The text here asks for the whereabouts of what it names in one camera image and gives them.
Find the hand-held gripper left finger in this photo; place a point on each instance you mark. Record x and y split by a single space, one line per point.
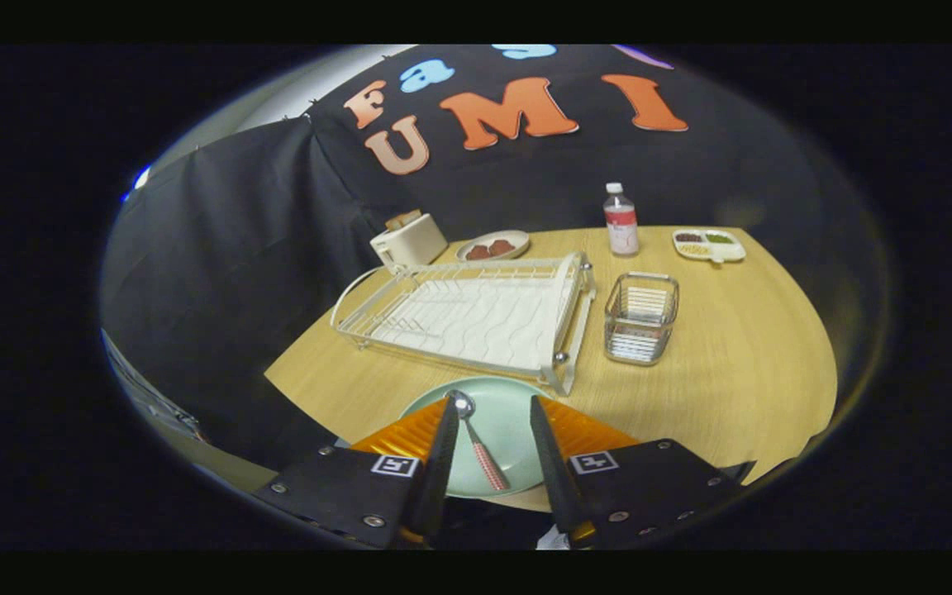
439 471

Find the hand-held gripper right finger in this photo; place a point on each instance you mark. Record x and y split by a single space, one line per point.
554 471

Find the light green plate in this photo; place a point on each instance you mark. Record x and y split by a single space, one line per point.
509 430

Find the small white oval plate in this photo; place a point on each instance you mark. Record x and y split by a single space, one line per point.
517 240

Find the red meat slice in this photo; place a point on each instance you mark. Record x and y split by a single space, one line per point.
502 247
478 252

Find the white toaster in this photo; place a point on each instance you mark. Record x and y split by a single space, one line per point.
410 245

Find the clear bottle with red label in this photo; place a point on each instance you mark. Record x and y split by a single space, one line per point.
621 227

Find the toast slices in toaster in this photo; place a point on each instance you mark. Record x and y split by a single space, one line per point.
403 220

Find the white divided snack tray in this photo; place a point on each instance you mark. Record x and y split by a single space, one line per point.
711 250

